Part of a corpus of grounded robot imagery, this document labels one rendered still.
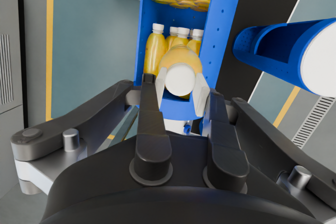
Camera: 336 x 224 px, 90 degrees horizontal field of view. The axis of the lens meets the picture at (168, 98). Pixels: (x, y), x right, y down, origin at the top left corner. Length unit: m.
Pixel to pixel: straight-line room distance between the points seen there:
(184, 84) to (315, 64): 0.64
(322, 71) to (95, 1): 1.70
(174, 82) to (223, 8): 0.31
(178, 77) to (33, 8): 2.04
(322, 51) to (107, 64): 1.63
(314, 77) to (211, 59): 0.45
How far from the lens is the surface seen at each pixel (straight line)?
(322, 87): 0.85
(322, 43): 0.80
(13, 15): 2.13
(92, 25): 1.88
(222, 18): 0.49
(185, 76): 0.21
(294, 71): 0.82
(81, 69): 1.99
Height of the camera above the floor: 1.67
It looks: 69 degrees down
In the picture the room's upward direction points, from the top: 168 degrees counter-clockwise
